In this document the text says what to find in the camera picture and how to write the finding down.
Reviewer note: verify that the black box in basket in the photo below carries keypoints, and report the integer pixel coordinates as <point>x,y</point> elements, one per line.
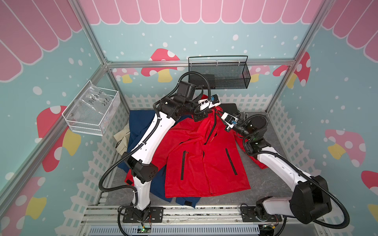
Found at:
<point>200,82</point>

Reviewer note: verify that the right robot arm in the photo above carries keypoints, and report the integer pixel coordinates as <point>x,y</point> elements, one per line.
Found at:
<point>308,202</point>

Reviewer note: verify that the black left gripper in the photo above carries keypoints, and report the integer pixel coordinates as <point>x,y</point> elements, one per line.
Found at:
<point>201,115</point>

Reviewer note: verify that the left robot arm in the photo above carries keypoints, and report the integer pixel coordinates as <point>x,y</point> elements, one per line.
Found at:
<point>168,111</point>

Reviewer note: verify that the red jacket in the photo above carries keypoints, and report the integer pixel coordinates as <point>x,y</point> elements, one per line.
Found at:
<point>199,159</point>

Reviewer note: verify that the black flat case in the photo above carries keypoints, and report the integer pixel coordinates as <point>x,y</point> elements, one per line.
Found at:
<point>231,109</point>

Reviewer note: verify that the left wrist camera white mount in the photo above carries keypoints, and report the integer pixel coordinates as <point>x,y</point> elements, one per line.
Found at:
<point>209,103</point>

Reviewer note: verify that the navy blue jacket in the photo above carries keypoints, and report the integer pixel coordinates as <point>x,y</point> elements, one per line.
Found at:
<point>141,138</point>

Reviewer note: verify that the black wire mesh basket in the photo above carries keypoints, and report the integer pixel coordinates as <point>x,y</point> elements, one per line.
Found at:
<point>222,72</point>

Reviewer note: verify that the clear wire basket with bags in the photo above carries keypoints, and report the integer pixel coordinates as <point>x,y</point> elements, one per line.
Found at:
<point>92,110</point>

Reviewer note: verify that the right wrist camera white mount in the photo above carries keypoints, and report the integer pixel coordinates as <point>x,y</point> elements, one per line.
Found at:
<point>229,119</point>

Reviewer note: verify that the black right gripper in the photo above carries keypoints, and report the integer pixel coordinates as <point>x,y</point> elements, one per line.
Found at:
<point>228,128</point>

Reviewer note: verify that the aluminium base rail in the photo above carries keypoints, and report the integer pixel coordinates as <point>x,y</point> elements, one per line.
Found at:
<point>205,220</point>

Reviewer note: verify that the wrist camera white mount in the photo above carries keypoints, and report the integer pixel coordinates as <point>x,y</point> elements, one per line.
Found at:
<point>209,103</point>
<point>229,119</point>

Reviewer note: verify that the cream beige jacket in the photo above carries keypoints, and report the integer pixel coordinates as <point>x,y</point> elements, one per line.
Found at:
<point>122,138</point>

